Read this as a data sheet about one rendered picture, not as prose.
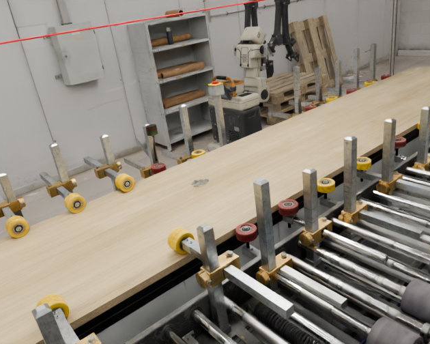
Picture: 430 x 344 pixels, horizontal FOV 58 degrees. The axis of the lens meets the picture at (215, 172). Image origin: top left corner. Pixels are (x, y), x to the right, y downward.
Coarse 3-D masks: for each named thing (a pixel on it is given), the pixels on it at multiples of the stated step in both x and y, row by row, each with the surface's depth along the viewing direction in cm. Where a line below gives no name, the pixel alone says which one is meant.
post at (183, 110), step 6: (180, 108) 224; (186, 108) 225; (180, 114) 226; (186, 114) 226; (186, 120) 227; (186, 126) 228; (186, 132) 229; (186, 138) 230; (186, 144) 233; (192, 144) 234; (186, 150) 235; (192, 150) 235
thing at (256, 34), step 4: (248, 28) 383; (252, 28) 380; (256, 28) 375; (260, 28) 375; (244, 32) 386; (248, 32) 381; (252, 32) 377; (256, 32) 374; (260, 32) 376; (264, 32) 380; (244, 36) 383; (248, 36) 379; (252, 36) 375; (256, 36) 374; (260, 36) 378; (264, 36) 382; (252, 40) 377; (256, 40) 376; (260, 40) 379
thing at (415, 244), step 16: (368, 208) 174; (368, 224) 163; (416, 224) 158; (400, 240) 151; (416, 240) 149; (352, 256) 147; (304, 272) 141; (400, 272) 134; (288, 288) 135; (336, 320) 121; (192, 336) 122
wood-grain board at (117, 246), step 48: (384, 96) 273; (240, 144) 225; (288, 144) 215; (336, 144) 205; (144, 192) 183; (192, 192) 176; (240, 192) 170; (288, 192) 164; (0, 240) 160; (48, 240) 155; (96, 240) 150; (144, 240) 145; (0, 288) 130; (48, 288) 127; (96, 288) 124; (144, 288) 125; (0, 336) 110
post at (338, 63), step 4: (340, 60) 305; (336, 64) 306; (340, 64) 305; (336, 68) 307; (340, 68) 307; (336, 72) 308; (340, 72) 308; (336, 76) 310; (340, 76) 309; (336, 80) 311; (340, 80) 310; (336, 84) 312; (340, 84) 312; (336, 88) 314; (340, 88) 313; (336, 92) 315; (340, 92) 314
